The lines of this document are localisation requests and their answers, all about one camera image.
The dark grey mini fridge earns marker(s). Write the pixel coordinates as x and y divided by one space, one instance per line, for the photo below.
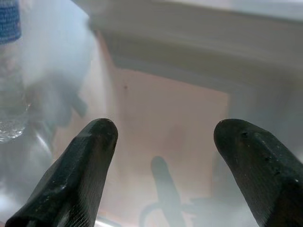
170 94

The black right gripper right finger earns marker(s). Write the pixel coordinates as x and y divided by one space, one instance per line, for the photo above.
267 175

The clear water bottle blue cap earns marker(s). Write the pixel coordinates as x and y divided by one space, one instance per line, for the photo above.
10 59

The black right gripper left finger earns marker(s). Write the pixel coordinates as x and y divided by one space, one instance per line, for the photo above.
71 179

